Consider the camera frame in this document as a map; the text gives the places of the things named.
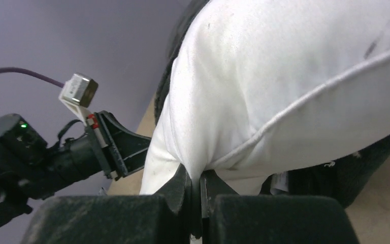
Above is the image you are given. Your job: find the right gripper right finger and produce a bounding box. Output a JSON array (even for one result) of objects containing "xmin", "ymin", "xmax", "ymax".
[{"xmin": 201, "ymin": 170, "xmax": 359, "ymax": 243}]

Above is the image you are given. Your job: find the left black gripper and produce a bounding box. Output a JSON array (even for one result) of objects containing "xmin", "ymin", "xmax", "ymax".
[{"xmin": 47, "ymin": 111, "xmax": 151, "ymax": 180}]

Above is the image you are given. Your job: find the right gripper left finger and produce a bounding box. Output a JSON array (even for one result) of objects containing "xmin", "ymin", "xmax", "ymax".
[{"xmin": 22, "ymin": 166, "xmax": 190, "ymax": 243}]

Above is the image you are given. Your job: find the black floral pillowcase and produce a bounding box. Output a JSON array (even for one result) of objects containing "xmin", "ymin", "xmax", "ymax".
[{"xmin": 154, "ymin": 0, "xmax": 390, "ymax": 208}]

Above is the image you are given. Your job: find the white pillow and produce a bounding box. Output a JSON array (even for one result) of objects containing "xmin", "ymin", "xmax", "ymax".
[{"xmin": 140, "ymin": 1, "xmax": 390, "ymax": 195}]

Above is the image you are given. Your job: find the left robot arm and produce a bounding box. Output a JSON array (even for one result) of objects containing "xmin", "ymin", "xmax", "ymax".
[{"xmin": 0, "ymin": 111, "xmax": 150, "ymax": 227}]

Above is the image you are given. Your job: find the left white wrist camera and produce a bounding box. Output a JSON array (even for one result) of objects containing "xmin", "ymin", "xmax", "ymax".
[{"xmin": 58, "ymin": 73, "xmax": 99, "ymax": 127}]

